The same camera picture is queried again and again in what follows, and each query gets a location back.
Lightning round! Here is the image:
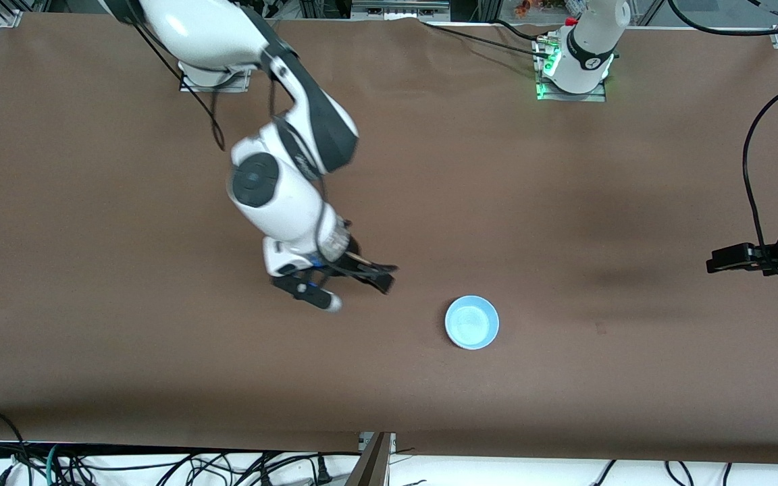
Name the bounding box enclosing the light blue bowl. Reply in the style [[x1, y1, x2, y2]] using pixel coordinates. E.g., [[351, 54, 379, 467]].
[[444, 295, 500, 351]]

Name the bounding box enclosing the brown table cover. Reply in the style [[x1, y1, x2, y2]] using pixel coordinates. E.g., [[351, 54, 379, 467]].
[[0, 13, 778, 466]]

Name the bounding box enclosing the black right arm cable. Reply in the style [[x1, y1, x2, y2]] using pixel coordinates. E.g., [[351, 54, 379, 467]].
[[122, 7, 278, 153]]

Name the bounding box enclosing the aluminium frame post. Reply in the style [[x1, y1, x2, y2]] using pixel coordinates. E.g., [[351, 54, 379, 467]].
[[347, 432, 396, 486]]

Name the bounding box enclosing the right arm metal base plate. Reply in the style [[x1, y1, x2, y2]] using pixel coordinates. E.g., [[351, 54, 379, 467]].
[[180, 62, 252, 94]]

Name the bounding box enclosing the thick black overhead cable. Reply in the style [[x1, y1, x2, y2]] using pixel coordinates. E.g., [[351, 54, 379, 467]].
[[666, 0, 778, 36]]

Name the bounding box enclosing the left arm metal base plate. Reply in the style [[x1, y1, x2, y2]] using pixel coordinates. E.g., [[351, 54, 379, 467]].
[[534, 37, 607, 103]]

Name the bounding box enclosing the long black table cable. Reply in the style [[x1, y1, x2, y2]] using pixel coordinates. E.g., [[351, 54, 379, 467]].
[[421, 22, 552, 57]]

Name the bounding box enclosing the grey metal rail box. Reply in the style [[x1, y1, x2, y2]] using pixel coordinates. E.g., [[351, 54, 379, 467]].
[[351, 0, 450, 20]]

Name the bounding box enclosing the short black table cable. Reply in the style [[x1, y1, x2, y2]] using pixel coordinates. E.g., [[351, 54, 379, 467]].
[[496, 19, 542, 41]]

